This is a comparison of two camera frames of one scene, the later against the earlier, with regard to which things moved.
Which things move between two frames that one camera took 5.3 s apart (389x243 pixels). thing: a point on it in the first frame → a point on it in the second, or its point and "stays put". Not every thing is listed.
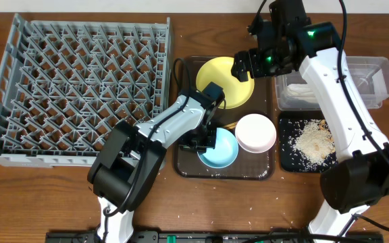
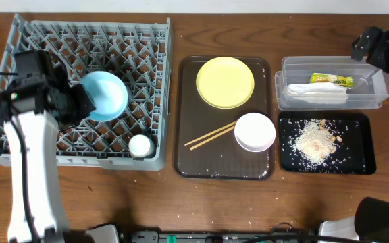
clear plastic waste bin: (374, 75) stays put
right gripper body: (261, 65) → (382, 56)
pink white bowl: (255, 133) stays put
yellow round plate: (218, 71) stays put
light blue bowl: (226, 148) → (108, 94)
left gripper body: (196, 144) → (84, 102)
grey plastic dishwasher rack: (62, 86) stays put
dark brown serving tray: (248, 166) stays put
